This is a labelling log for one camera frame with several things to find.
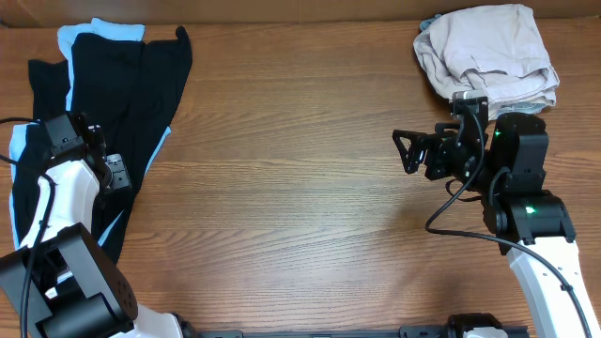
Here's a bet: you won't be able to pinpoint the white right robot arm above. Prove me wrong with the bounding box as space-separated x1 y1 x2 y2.
392 113 600 337

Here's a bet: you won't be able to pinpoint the black t-shirt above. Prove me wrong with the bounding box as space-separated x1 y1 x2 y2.
28 26 193 261

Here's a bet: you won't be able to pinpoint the light blue t-shirt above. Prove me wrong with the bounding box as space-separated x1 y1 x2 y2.
8 18 171 249

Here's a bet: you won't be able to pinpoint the beige folded shorts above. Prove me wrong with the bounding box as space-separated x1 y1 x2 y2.
413 4 560 120

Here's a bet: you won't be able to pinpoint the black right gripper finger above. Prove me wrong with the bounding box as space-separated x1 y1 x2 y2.
393 130 426 143
396 141 425 174

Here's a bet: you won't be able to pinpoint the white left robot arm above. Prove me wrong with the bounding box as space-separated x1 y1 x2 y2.
1 114 196 338

